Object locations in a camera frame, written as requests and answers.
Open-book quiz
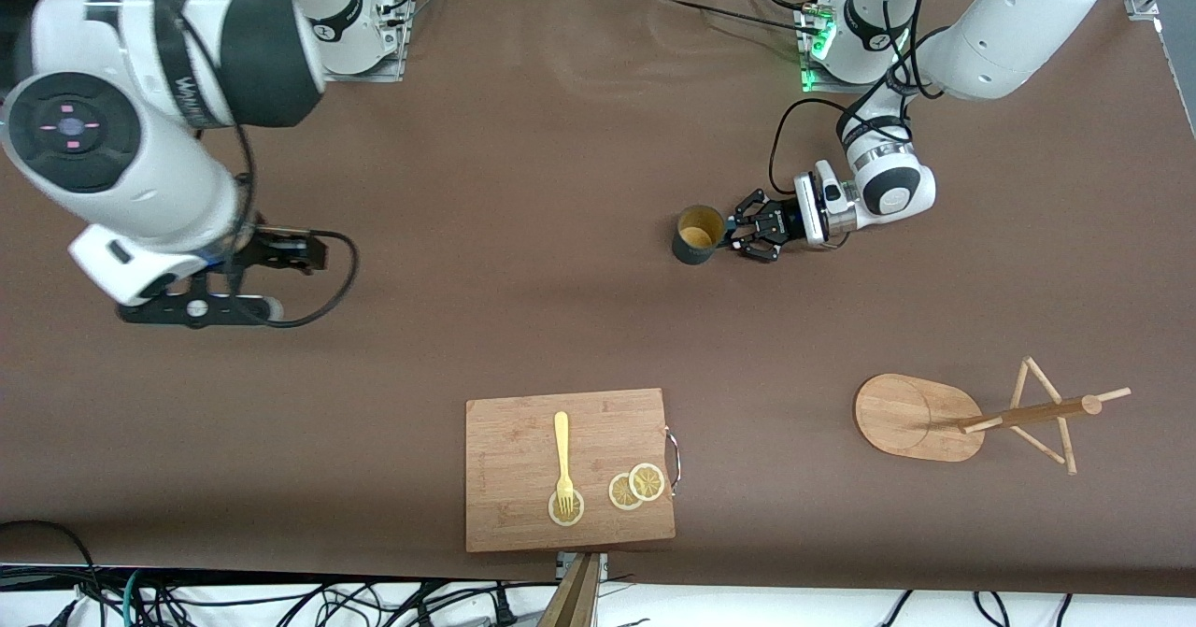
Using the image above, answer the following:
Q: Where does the metal bracket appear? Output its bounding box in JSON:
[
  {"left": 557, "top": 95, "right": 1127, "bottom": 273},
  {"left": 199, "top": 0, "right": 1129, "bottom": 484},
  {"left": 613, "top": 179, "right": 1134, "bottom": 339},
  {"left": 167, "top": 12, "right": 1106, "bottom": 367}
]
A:
[{"left": 555, "top": 551, "right": 609, "bottom": 583}]

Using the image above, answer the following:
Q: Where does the yellow plastic fork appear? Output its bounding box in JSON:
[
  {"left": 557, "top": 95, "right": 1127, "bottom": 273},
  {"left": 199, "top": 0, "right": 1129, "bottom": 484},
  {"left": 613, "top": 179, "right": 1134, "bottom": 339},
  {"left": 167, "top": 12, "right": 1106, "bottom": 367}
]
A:
[{"left": 553, "top": 410, "right": 577, "bottom": 519}]

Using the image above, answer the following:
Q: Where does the wooden post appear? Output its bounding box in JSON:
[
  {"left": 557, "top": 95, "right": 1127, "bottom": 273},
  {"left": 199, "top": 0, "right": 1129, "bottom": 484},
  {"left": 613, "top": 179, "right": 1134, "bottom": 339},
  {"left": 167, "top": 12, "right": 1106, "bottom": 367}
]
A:
[{"left": 537, "top": 553, "right": 601, "bottom": 627}]

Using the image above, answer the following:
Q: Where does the wooden cutting board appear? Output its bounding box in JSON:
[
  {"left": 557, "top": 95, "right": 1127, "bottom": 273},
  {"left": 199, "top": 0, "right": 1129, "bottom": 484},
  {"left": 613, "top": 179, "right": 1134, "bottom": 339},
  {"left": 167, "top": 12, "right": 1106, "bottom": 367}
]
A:
[{"left": 464, "top": 387, "right": 677, "bottom": 554}]

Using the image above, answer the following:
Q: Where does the wooden cup rack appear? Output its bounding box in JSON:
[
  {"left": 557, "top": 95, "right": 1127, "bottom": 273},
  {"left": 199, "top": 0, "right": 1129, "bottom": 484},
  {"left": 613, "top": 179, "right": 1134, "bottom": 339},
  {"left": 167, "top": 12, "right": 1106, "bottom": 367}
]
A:
[{"left": 853, "top": 356, "right": 1132, "bottom": 477}]

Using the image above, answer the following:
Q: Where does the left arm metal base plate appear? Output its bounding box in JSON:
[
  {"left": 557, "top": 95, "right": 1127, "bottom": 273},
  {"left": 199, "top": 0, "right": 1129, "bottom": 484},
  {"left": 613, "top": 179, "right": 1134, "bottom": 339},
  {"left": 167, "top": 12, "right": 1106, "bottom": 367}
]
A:
[{"left": 797, "top": 6, "right": 901, "bottom": 96}]

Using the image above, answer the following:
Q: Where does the dark teal cup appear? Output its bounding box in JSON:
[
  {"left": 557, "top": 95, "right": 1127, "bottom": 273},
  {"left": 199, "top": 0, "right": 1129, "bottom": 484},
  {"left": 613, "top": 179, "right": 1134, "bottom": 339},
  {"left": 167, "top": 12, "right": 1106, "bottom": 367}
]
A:
[{"left": 671, "top": 204, "right": 739, "bottom": 267}]

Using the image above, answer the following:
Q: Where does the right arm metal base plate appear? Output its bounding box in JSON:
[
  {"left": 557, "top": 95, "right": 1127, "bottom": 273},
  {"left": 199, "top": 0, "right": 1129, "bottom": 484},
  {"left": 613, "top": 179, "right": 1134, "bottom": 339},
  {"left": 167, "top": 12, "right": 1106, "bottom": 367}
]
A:
[{"left": 322, "top": 0, "right": 414, "bottom": 84}]

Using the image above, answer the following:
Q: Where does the brown table cover sheet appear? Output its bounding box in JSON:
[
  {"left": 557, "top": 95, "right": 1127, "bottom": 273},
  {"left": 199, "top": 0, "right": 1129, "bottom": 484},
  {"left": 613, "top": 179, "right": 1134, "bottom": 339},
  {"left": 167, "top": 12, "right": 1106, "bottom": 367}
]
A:
[{"left": 0, "top": 0, "right": 1196, "bottom": 598}]

